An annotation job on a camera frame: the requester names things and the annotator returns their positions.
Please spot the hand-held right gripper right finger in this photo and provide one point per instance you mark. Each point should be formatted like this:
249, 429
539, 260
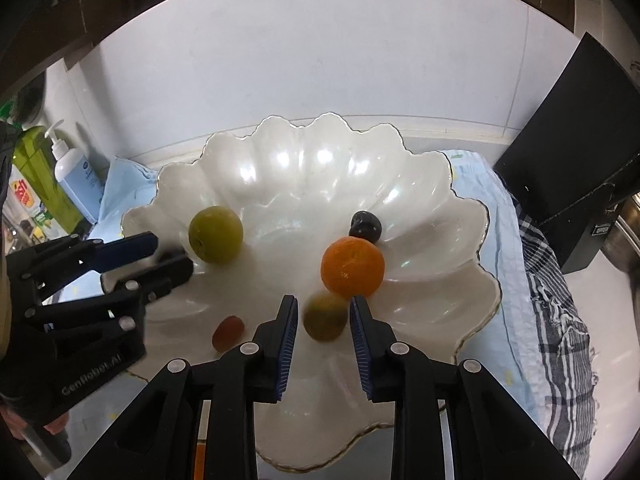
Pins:
361, 350

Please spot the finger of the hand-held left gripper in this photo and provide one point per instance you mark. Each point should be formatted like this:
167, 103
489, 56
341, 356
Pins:
160, 275
125, 251

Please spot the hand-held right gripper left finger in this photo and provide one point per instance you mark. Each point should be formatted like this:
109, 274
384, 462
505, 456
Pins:
287, 345

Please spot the brown longan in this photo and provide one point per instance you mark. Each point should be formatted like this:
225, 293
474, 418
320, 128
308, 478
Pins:
325, 316

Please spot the red jujube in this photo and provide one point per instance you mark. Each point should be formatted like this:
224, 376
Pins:
228, 332

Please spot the green plum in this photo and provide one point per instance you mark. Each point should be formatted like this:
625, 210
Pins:
216, 234

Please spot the dark purple plum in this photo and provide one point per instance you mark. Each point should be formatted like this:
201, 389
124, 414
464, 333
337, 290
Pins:
365, 226

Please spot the white scalloped ceramic bowl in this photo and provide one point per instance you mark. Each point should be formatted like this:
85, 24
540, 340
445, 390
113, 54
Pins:
300, 185

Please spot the person's left hand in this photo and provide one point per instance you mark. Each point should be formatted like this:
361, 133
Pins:
45, 427

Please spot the blue pump soap bottle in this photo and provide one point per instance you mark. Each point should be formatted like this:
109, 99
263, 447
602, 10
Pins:
75, 180

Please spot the green dish soap bottle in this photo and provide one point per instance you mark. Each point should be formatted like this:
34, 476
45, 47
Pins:
35, 170

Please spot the light blue cloth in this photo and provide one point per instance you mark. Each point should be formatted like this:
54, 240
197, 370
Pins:
500, 240

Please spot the checked grey cloth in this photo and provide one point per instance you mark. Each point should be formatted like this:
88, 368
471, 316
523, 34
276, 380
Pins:
555, 320

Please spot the black knife block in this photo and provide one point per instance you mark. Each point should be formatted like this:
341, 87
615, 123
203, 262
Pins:
565, 175

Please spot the steel pot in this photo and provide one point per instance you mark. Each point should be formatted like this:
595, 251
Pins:
625, 240

